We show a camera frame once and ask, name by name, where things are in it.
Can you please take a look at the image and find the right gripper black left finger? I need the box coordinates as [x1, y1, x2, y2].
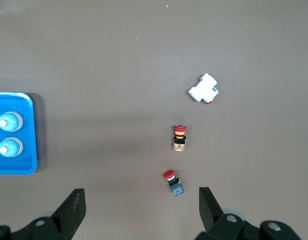
[0, 188, 86, 240]

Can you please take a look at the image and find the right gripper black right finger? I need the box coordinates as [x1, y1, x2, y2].
[193, 186, 302, 240]

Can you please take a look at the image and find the blue dome bell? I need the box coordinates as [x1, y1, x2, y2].
[0, 111, 24, 133]
[0, 136, 24, 158]

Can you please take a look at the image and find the blue plastic tray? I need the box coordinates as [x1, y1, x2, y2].
[0, 91, 38, 175]

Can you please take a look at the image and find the red push button dark body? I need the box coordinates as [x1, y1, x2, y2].
[163, 169, 184, 197]

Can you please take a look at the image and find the red emergency button orange body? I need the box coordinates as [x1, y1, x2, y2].
[172, 124, 188, 152]

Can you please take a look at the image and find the white circuit breaker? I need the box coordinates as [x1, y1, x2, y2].
[187, 72, 219, 105]

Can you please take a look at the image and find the brown table mat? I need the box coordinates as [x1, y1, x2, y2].
[0, 0, 308, 240]

